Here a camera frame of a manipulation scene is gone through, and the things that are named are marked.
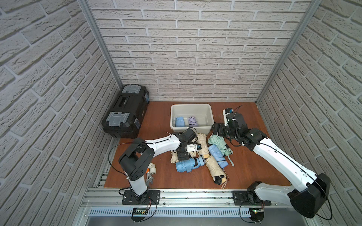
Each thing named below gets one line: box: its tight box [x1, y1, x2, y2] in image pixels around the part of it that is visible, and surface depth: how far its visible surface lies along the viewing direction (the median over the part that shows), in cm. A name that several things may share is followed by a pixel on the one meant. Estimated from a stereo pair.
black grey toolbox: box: [101, 83, 150, 139], surface depth 94 cm
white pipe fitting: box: [148, 161, 157, 175], surface depth 83 cm
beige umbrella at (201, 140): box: [196, 132, 210, 155], surface depth 91 cm
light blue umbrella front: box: [175, 156, 206, 173], surface depth 83 cm
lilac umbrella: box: [188, 115, 199, 127], surface depth 105 cm
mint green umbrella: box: [207, 133, 235, 167], surface depth 91 cm
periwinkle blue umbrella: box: [208, 144, 229, 170], surface depth 88 cm
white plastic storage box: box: [170, 103, 215, 135], surface depth 103 cm
